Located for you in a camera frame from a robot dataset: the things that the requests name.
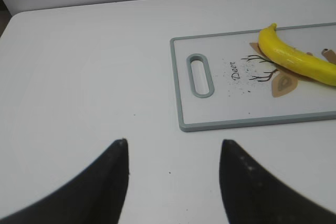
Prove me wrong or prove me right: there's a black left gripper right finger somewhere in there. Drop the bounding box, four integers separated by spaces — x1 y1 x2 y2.
219 140 335 223

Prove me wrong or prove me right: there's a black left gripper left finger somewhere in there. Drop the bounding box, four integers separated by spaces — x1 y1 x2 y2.
1 138 129 223

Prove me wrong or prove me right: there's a yellow plastic banana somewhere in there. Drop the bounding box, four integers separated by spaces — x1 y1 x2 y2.
258 23 335 86

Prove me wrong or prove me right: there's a white grey-rimmed cutting board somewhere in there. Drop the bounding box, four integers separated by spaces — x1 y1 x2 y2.
170 30 335 132

